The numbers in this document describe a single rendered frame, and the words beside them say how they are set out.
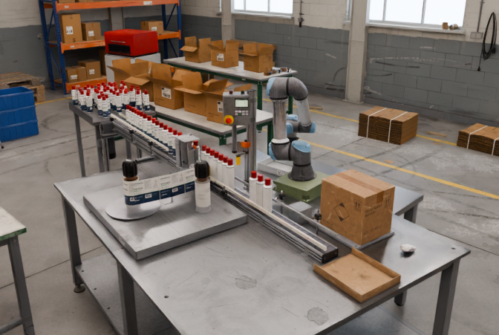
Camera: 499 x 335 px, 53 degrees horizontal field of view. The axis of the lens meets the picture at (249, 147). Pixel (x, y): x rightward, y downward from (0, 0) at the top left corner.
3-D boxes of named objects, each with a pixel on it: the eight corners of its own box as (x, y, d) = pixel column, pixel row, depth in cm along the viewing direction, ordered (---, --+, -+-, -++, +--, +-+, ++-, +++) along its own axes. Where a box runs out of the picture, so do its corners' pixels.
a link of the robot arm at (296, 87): (307, 73, 306) (317, 125, 343) (290, 73, 309) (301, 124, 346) (304, 86, 299) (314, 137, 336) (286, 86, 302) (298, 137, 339)
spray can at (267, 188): (261, 211, 284) (261, 178, 277) (268, 209, 287) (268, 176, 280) (266, 215, 280) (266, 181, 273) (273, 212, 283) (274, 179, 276)
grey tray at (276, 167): (257, 169, 357) (257, 163, 355) (273, 161, 371) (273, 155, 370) (288, 178, 341) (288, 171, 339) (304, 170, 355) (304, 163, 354)
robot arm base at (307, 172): (286, 175, 327) (285, 161, 324) (303, 168, 336) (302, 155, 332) (301, 182, 316) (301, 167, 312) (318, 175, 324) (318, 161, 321)
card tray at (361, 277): (313, 270, 237) (313, 263, 235) (351, 253, 251) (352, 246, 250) (361, 303, 214) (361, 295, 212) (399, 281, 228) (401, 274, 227)
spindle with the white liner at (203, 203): (192, 209, 287) (190, 160, 277) (206, 204, 292) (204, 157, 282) (200, 215, 280) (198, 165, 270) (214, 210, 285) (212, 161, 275)
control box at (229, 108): (223, 121, 311) (223, 91, 305) (250, 121, 311) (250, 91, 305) (223, 125, 301) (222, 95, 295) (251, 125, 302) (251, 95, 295)
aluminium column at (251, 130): (246, 192, 321) (246, 90, 298) (252, 190, 323) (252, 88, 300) (250, 194, 317) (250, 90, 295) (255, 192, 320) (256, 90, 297)
